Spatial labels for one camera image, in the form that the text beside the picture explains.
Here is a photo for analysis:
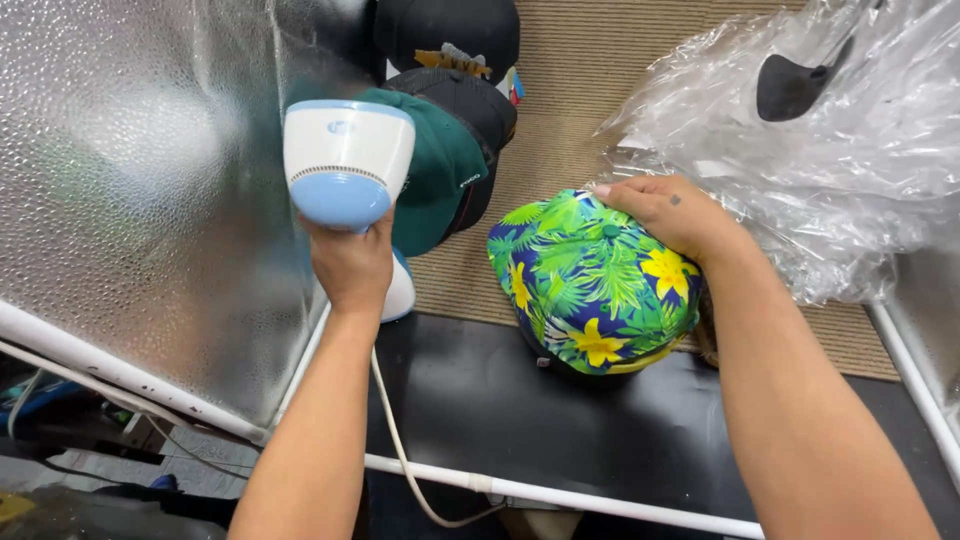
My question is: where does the person's left hand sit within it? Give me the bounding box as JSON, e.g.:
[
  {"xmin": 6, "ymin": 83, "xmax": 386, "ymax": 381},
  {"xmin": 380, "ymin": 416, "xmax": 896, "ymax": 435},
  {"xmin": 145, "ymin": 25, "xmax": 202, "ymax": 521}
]
[{"xmin": 297, "ymin": 204, "xmax": 396, "ymax": 317}]

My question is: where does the person's right hand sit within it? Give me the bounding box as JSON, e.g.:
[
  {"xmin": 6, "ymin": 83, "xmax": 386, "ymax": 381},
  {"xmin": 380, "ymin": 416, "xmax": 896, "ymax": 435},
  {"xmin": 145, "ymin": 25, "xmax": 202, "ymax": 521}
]
[{"xmin": 590, "ymin": 174, "xmax": 742, "ymax": 265}]

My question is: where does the white blue handheld garment steamer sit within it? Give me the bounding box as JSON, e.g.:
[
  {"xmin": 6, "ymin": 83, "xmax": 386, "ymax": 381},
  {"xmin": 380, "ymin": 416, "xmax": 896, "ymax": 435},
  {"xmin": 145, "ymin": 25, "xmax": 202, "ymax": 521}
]
[{"xmin": 282, "ymin": 99, "xmax": 417, "ymax": 324}]

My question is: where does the tropical floral print cap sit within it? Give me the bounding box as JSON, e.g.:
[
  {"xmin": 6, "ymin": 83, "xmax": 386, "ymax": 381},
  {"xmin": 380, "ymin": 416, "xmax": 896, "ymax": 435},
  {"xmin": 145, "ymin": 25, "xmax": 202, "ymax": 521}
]
[{"xmin": 486, "ymin": 188, "xmax": 705, "ymax": 376}]

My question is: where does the beige woven mat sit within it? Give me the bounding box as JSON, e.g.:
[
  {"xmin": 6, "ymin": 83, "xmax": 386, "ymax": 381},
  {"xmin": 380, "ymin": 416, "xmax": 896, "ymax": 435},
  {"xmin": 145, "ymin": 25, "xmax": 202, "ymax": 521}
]
[{"xmin": 408, "ymin": 0, "xmax": 901, "ymax": 382}]

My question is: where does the green baseball cap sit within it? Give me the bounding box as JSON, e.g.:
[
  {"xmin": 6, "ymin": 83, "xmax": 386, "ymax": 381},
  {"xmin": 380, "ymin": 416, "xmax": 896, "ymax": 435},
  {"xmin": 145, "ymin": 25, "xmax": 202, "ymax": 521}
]
[{"xmin": 354, "ymin": 87, "xmax": 490, "ymax": 258}]

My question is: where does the black mesh cap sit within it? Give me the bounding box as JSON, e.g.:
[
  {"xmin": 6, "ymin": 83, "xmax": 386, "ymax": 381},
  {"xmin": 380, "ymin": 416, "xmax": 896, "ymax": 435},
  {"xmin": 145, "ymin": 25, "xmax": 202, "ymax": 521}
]
[{"xmin": 382, "ymin": 67, "xmax": 519, "ymax": 243}]

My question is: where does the clear plastic bag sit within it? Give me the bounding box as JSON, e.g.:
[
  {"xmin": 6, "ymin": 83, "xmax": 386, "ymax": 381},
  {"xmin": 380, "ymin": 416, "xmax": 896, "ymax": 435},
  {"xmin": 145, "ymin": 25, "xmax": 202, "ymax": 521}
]
[{"xmin": 594, "ymin": 0, "xmax": 960, "ymax": 306}]

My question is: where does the black cap with embroidered patch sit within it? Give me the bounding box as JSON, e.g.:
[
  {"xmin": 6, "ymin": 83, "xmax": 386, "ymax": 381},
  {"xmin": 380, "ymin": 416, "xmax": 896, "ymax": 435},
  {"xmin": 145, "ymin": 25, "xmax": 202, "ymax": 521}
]
[{"xmin": 372, "ymin": 0, "xmax": 522, "ymax": 85}]

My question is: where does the black cap brim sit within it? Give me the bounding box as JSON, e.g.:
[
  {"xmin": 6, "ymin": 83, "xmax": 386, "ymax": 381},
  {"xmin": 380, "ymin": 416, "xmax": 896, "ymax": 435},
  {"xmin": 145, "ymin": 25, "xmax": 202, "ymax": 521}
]
[{"xmin": 756, "ymin": 33, "xmax": 856, "ymax": 123}]

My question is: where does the black mat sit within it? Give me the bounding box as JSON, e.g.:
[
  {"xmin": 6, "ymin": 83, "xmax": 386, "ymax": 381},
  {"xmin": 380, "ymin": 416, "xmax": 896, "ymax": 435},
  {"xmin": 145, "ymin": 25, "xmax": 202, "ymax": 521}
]
[{"xmin": 366, "ymin": 312, "xmax": 960, "ymax": 540}]

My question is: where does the silver reflective light box panel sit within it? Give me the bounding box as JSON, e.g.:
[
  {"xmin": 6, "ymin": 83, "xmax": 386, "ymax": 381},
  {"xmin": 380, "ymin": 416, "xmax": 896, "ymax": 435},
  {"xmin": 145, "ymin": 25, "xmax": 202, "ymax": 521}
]
[{"xmin": 0, "ymin": 0, "xmax": 384, "ymax": 430}]

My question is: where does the white steamer power cord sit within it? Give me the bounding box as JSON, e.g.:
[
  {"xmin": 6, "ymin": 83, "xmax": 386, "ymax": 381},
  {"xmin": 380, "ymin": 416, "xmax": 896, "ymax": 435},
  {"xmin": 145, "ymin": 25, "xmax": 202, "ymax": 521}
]
[{"xmin": 369, "ymin": 346, "xmax": 507, "ymax": 529}]

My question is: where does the white pipe frame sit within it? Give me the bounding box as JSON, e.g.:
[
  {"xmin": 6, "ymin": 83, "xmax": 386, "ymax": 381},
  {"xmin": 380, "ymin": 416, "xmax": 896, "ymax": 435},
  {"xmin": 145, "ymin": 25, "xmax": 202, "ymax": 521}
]
[{"xmin": 0, "ymin": 298, "xmax": 960, "ymax": 540}]

